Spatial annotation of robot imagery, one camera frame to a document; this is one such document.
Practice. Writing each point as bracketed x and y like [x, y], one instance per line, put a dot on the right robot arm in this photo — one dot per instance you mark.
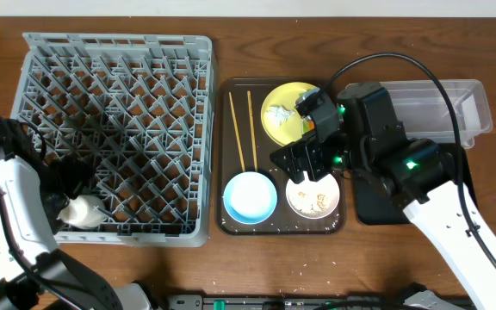
[360, 132]

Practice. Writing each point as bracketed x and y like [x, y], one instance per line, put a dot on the right wooden chopstick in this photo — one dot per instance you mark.
[252, 126]

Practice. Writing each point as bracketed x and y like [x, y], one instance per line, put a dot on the black waste tray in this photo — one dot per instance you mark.
[373, 209]

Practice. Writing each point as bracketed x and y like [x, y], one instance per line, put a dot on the yellow round plate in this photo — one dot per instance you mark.
[284, 95]

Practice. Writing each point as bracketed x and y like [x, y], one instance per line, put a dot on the light blue bowl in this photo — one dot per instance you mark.
[250, 198]

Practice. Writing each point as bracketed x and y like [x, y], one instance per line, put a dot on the wooden chopstick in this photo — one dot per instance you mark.
[236, 131]
[252, 126]

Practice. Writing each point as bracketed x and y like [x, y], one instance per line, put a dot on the left wooden chopstick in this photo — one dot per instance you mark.
[236, 131]

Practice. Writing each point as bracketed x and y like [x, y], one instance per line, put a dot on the green snack wrapper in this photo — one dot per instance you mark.
[307, 125]

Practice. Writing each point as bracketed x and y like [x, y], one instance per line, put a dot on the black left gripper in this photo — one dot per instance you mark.
[71, 170]

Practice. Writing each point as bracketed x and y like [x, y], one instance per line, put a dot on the white bowl with food scraps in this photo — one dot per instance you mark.
[314, 200]

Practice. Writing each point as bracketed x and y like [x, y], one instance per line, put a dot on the grey plastic dishwasher rack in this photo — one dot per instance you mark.
[139, 109]

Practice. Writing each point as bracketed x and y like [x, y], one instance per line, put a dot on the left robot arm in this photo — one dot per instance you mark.
[33, 195]

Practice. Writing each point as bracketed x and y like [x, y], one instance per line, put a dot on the clear plastic waste bin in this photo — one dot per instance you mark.
[420, 107]

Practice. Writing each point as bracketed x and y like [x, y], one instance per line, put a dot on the white plastic cup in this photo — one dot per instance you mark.
[84, 212]

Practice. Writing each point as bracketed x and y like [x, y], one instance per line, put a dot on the dark brown serving tray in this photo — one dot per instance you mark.
[284, 220]

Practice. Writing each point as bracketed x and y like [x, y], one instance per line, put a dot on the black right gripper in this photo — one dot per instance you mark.
[307, 151]

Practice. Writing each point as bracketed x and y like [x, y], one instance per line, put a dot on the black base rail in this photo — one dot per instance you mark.
[421, 300]

